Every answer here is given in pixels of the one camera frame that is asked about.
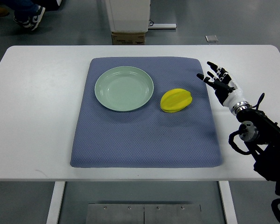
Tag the white floor rail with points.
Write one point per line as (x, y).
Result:
(163, 26)

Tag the yellow starfruit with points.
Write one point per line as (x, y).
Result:
(175, 100)

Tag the white right table leg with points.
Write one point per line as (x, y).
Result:
(227, 202)

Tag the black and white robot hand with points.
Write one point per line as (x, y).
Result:
(227, 91)

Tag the cardboard box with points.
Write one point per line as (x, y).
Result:
(121, 38)

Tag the white table leg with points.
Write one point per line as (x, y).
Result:
(227, 202)
(56, 202)

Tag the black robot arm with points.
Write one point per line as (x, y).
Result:
(259, 137)

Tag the light green plate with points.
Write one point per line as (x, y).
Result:
(124, 88)

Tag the grey floor plate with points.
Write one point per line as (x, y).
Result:
(211, 38)

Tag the metal base plate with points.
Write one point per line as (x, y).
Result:
(144, 214)

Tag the white left table leg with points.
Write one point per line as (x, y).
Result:
(56, 202)

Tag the walking person in jeans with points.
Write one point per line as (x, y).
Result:
(28, 14)

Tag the blue grey fabric mat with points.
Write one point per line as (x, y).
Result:
(147, 137)

